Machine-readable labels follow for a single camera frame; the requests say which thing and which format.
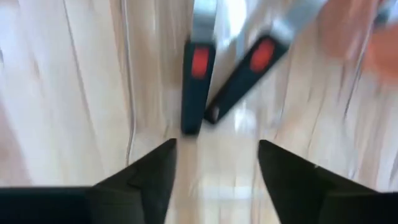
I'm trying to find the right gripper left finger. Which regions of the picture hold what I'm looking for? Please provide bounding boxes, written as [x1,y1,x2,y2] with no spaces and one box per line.
[0,139,177,224]

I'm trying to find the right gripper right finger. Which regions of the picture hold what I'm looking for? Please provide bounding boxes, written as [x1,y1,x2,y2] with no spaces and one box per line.
[257,139,398,224]

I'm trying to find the dark grey round turner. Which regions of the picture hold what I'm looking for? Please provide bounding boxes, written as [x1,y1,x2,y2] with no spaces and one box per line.
[203,0,327,125]

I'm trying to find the wide clear plastic bin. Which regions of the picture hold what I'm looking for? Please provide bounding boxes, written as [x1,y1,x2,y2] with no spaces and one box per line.
[119,0,380,169]

